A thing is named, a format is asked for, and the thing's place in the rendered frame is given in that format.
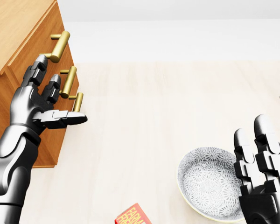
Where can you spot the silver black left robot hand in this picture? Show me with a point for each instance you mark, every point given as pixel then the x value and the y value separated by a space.
pixel 25 105

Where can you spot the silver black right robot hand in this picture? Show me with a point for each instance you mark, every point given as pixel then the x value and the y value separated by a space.
pixel 266 186

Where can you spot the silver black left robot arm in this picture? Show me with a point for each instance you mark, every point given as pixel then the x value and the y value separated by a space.
pixel 11 168

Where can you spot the wooden drawer, lowest front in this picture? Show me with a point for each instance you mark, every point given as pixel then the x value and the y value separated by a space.
pixel 58 144

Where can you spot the wooden drawer, mid-height front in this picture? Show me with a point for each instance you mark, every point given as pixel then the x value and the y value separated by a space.
pixel 67 62

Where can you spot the grey floral patterned bowl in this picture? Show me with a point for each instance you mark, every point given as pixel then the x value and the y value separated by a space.
pixel 205 182

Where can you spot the wooden drawer, widest front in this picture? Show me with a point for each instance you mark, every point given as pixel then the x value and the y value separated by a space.
pixel 37 42

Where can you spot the wooden cabinet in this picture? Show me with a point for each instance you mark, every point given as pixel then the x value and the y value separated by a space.
pixel 4 35

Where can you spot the red printed food box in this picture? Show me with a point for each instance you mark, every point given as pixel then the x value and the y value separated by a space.
pixel 133 215

